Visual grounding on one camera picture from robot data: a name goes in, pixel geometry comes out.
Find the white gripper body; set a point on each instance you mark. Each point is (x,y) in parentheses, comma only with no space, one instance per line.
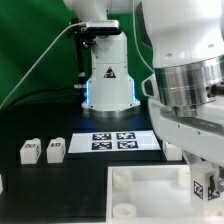
(202,135)

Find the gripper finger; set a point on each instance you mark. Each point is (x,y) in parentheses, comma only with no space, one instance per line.
(191,159)
(219,179)

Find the white square table top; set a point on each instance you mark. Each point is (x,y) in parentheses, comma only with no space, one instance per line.
(159,194)

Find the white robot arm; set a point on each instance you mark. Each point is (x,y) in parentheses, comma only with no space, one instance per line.
(186,88)

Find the white sheet with fiducial markers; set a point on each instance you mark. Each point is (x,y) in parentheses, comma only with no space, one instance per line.
(113,141)

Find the white block at left edge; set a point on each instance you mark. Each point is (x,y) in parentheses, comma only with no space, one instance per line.
(1,185)

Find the silver camera on stand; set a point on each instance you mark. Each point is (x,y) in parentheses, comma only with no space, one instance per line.
(103,27)

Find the black camera stand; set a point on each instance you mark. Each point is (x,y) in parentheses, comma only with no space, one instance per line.
(83,40)

